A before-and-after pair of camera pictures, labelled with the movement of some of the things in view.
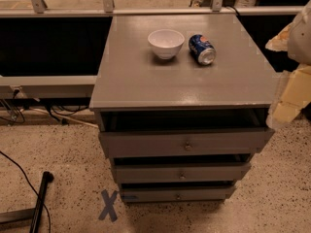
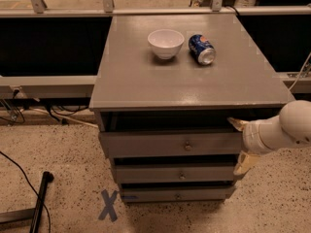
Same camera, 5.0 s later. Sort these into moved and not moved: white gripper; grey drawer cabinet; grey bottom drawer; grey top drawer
Moved: white gripper
Not moved: grey drawer cabinet; grey top drawer; grey bottom drawer
